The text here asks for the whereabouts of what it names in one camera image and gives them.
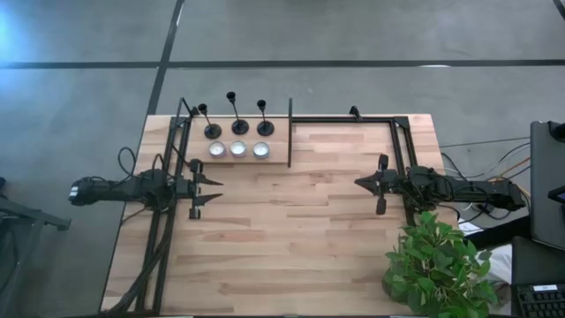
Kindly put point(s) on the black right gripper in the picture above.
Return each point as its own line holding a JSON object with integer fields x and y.
{"x": 390, "y": 184}

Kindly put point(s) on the black metal stand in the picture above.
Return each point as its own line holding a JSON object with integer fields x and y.
{"x": 26, "y": 212}

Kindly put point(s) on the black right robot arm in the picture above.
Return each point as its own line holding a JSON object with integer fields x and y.
{"x": 463, "y": 187}

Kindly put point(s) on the grey patterned candle tin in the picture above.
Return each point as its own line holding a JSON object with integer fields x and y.
{"x": 238, "y": 149}

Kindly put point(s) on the black frame bracket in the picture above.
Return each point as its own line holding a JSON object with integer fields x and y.
{"x": 355, "y": 114}

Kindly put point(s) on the short black candlestick holder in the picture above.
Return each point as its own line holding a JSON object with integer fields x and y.
{"x": 213, "y": 131}

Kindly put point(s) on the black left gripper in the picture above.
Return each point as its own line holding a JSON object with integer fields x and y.
{"x": 187, "y": 187}

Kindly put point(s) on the white paper sheet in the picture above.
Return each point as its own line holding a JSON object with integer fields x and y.
{"x": 470, "y": 226}

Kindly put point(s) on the white cloth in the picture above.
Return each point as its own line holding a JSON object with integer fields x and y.
{"x": 499, "y": 265}

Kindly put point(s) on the medium black candlestick holder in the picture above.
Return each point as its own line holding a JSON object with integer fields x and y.
{"x": 265, "y": 128}

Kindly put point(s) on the blue patterned candle tin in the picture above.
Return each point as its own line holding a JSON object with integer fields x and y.
{"x": 261, "y": 150}

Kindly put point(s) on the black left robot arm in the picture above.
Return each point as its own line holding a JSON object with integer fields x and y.
{"x": 132, "y": 187}

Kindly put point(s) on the black keyboard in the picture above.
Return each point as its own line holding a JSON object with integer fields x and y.
{"x": 540, "y": 302}

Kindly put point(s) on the black aluminium table frame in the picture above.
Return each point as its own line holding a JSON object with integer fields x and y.
{"x": 335, "y": 119}

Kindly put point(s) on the pink patterned candle tin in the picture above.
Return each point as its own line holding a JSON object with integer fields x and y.
{"x": 216, "y": 149}

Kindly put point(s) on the black upright divider post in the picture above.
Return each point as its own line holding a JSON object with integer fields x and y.
{"x": 290, "y": 132}

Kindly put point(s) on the green potted plant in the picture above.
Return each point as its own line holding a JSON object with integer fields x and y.
{"x": 437, "y": 265}

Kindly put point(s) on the tall black candlestick holder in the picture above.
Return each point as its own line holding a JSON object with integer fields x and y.
{"x": 240, "y": 127}

